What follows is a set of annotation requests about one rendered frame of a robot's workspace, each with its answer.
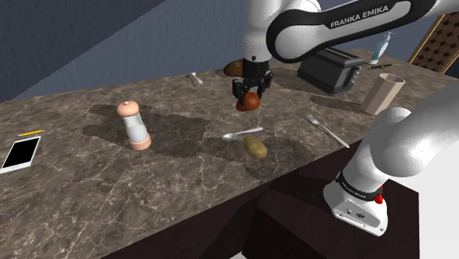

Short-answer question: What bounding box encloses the pink and clear grinder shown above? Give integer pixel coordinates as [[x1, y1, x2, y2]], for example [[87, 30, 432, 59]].
[[116, 100, 152, 152]]

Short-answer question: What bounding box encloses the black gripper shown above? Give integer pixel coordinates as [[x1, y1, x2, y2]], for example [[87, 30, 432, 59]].
[[232, 58, 274, 104]]

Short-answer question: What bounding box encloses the yellow-brown potato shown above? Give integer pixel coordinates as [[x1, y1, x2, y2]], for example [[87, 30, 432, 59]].
[[243, 135, 268, 160]]

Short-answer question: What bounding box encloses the silver fork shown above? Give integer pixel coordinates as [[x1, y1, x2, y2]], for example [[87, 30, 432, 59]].
[[305, 113, 351, 149]]

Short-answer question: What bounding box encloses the yellow pencil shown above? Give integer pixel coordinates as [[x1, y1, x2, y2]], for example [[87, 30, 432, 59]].
[[16, 129, 46, 138]]

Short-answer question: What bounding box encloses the dark robot stand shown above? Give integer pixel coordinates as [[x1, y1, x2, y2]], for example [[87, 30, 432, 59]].
[[247, 171, 421, 259]]

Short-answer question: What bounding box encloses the wooden frame with dark lattice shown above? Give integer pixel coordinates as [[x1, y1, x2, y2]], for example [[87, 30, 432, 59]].
[[407, 12, 459, 75]]

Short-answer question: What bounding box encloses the black toaster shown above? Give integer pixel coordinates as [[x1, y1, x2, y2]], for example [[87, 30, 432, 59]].
[[296, 46, 365, 96]]

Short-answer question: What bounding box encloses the silver spoon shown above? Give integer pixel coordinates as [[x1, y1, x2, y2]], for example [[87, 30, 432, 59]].
[[221, 126, 264, 142]]

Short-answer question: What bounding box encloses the brown bread loaf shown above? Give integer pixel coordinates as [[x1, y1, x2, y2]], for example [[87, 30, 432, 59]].
[[223, 60, 245, 77]]

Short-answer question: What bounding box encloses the reddish brown round fruit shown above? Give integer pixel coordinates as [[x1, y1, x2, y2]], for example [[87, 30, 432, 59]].
[[235, 91, 261, 113]]

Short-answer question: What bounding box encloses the beige hexagonal cup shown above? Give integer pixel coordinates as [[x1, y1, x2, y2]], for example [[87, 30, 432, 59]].
[[360, 72, 406, 116]]

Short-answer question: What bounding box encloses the white and blue pump bottle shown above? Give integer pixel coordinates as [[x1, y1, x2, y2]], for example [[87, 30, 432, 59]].
[[368, 31, 396, 65]]

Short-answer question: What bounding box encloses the white phone with black screen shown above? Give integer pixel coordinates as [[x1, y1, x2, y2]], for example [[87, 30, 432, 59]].
[[0, 135, 42, 175]]

